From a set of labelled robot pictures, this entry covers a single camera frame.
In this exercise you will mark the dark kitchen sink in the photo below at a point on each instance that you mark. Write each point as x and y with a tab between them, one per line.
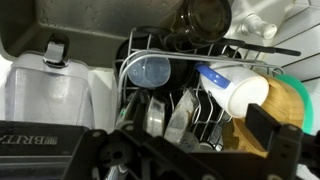
100	20

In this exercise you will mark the green plate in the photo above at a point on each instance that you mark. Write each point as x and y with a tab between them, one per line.
306	100

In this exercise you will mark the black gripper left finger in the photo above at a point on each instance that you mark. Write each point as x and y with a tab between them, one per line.
90	153

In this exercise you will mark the clear water filter container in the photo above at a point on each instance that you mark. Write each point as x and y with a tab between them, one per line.
50	96

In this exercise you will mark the white soap dispenser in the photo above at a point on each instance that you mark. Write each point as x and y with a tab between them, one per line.
256	23

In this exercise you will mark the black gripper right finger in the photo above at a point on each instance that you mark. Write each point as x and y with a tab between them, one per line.
283	146

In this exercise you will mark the translucent blue plastic cup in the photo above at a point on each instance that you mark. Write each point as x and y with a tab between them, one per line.
150	71

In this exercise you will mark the dark glass jar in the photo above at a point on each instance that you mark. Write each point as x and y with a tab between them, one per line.
203	18

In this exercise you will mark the black long utensil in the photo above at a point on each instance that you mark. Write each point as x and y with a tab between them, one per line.
263	48

